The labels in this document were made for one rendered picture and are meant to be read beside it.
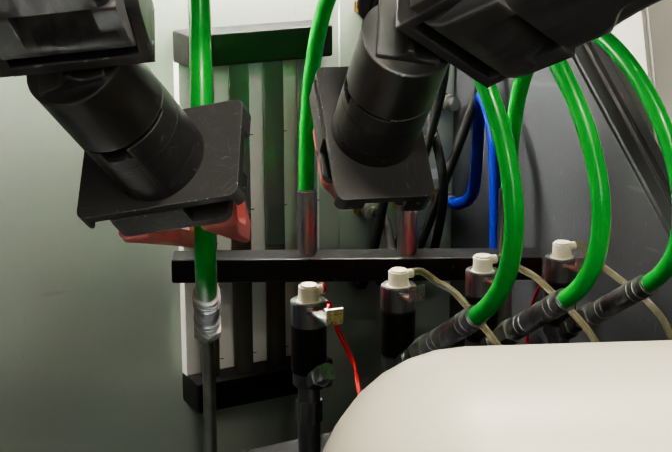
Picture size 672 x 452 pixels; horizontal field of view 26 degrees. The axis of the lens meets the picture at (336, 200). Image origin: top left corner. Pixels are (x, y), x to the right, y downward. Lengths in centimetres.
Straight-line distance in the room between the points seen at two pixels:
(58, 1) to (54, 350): 72
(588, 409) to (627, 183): 102
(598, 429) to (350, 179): 69
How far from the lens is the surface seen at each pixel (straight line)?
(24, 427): 138
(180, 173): 83
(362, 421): 26
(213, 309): 97
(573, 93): 107
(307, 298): 111
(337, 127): 93
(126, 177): 82
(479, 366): 26
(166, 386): 142
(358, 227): 145
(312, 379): 112
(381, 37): 86
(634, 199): 127
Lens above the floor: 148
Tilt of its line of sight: 15 degrees down
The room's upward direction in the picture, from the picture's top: straight up
